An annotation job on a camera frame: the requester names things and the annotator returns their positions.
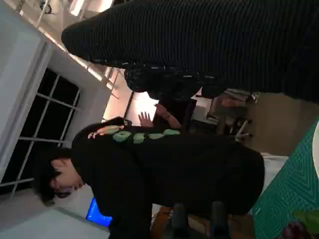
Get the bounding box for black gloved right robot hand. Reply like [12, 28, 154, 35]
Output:
[61, 0, 319, 103]

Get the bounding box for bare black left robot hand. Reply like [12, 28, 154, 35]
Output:
[171, 201, 231, 239]

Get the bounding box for red toy grapes with leaf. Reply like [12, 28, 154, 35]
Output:
[281, 210, 319, 239]

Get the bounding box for white square plate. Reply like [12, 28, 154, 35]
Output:
[312, 121, 319, 180]

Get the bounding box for green cutting mat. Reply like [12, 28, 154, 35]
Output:
[251, 119, 319, 239]

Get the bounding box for office chair with castors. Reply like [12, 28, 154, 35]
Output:
[206, 89, 255, 143]

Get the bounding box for person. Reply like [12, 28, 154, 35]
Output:
[138, 103, 182, 129]

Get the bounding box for blue monitor screen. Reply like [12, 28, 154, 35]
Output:
[85, 197, 113, 228]

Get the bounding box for dark gridded window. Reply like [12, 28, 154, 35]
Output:
[0, 68, 81, 195]

